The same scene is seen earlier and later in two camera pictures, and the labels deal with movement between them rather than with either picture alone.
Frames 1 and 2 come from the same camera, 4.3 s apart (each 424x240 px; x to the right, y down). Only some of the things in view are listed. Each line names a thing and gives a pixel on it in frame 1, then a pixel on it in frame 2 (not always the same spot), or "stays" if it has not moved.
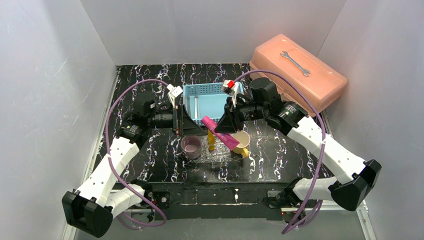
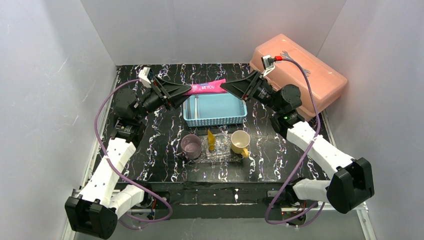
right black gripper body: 230,114 -> 253,88
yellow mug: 243,137 stays
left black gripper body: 178,120 -> 160,93
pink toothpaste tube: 227,138 -> 207,87
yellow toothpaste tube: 211,140 stays
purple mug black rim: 191,146 stays
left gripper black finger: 188,126 -> 171,89
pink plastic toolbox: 285,55 stays
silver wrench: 304,71 stays
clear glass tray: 222,152 stays
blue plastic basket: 201,100 stays
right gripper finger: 227,123 -> 242,88
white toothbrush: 196,97 stays
